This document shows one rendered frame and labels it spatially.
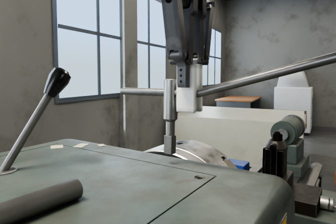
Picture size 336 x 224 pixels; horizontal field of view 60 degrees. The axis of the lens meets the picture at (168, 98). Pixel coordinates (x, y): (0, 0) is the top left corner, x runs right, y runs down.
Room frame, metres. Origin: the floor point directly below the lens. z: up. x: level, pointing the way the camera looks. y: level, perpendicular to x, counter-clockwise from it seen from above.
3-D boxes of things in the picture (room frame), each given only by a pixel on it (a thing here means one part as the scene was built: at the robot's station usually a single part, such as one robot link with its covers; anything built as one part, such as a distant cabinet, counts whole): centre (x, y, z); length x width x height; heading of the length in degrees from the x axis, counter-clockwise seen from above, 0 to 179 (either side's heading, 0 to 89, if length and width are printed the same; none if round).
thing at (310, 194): (1.11, -0.35, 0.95); 0.43 x 0.18 x 0.04; 57
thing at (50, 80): (0.45, 0.17, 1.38); 0.04 x 0.03 x 0.05; 147
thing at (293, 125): (1.65, -0.69, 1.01); 0.30 x 0.20 x 0.29; 147
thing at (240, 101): (7.24, -1.80, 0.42); 1.58 x 0.84 x 0.85; 155
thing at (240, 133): (4.97, -1.27, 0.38); 2.01 x 1.63 x 0.76; 65
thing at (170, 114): (0.44, 0.00, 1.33); 0.02 x 0.02 x 0.12
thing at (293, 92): (7.10, -3.08, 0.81); 0.85 x 0.74 x 1.62; 65
